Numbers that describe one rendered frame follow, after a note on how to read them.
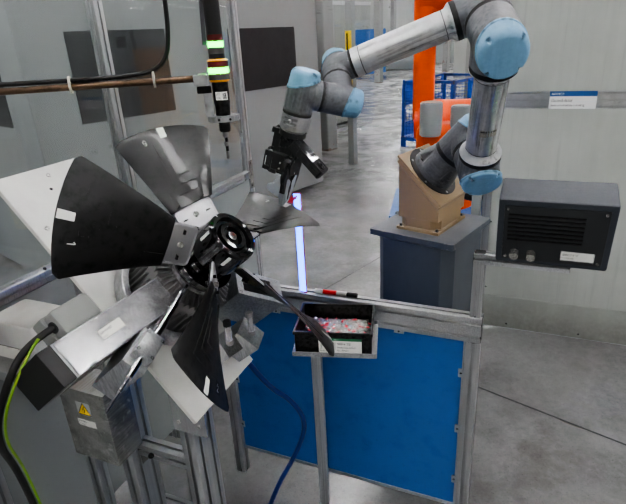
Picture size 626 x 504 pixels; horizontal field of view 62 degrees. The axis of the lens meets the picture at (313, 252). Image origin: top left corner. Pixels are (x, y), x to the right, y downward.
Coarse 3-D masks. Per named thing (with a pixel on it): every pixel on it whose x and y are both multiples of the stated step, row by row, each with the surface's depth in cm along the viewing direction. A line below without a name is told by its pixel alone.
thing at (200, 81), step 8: (200, 80) 109; (200, 88) 110; (208, 88) 110; (208, 96) 111; (208, 104) 112; (208, 112) 112; (208, 120) 113; (216, 120) 112; (224, 120) 112; (232, 120) 112
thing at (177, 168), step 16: (176, 128) 128; (192, 128) 129; (128, 144) 123; (160, 144) 124; (176, 144) 125; (192, 144) 126; (208, 144) 128; (128, 160) 122; (144, 160) 122; (160, 160) 123; (176, 160) 123; (192, 160) 124; (208, 160) 125; (144, 176) 121; (160, 176) 121; (176, 176) 121; (192, 176) 122; (208, 176) 122; (160, 192) 120; (176, 192) 120; (192, 192) 120; (208, 192) 120; (176, 208) 119
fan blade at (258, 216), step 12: (252, 192) 148; (252, 204) 142; (264, 204) 142; (276, 204) 144; (240, 216) 135; (252, 216) 135; (264, 216) 135; (276, 216) 136; (288, 216) 138; (300, 216) 140; (252, 228) 128; (264, 228) 128; (276, 228) 129
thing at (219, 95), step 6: (216, 84) 110; (222, 84) 110; (216, 90) 111; (222, 90) 111; (228, 90) 112; (216, 96) 111; (222, 96) 111; (228, 96) 112; (216, 102) 112; (222, 102) 112; (228, 102) 113; (216, 108) 113; (222, 108) 112; (228, 108) 113; (216, 114) 114; (222, 114) 113; (228, 114) 113; (222, 126) 114; (228, 126) 115
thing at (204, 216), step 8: (200, 200) 120; (208, 200) 120; (184, 208) 119; (192, 208) 119; (200, 208) 119; (176, 216) 119; (184, 216) 119; (192, 216) 119; (200, 216) 118; (208, 216) 118; (192, 224) 118; (200, 224) 118
